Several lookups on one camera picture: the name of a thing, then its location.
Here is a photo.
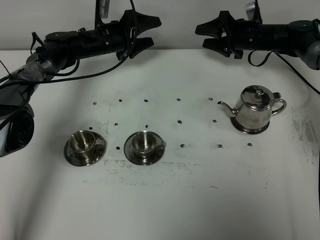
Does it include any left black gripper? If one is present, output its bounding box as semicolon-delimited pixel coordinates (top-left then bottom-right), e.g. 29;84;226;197
79;9;161;60

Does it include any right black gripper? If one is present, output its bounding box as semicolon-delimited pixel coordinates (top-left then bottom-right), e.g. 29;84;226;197
195;11;260;59

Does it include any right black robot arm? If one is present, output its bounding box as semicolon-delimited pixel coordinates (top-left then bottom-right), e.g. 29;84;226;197
195;11;320;70

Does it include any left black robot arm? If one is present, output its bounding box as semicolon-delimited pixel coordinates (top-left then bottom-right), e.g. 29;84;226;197
0;9;162;157

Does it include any teapot stainless steel saucer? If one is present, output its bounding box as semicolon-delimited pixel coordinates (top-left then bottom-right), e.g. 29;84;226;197
230;117;270;135

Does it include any right stainless steel teacup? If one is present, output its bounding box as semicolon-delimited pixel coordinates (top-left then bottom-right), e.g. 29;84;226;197
131;130;164;158

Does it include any stainless steel teacup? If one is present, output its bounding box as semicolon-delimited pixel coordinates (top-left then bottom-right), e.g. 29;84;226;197
68;130;105;158
131;130;164;158

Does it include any right stainless steel saucer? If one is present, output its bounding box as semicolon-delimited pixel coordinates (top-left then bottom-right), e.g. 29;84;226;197
123;131;166;166

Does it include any left stainless steel teacup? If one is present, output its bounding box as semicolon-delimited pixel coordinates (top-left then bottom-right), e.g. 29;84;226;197
68;130;105;158

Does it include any left stainless steel saucer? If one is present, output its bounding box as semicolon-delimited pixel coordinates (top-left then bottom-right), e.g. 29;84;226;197
63;132;107;167

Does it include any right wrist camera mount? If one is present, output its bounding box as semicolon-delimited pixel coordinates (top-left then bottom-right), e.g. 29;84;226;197
245;0;263;24

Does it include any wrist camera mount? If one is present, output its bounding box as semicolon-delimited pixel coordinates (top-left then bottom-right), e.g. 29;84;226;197
245;0;263;24
94;0;110;29

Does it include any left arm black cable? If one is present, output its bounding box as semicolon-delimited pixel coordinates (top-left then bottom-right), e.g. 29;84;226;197
0;0;137;96

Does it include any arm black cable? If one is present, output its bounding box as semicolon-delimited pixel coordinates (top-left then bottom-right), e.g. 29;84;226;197
247;48;320;96
0;0;137;96

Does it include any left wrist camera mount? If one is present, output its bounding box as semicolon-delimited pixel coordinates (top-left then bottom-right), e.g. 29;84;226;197
94;0;110;29

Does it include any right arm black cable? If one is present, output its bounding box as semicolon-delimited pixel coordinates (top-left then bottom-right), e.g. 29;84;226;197
247;48;320;96

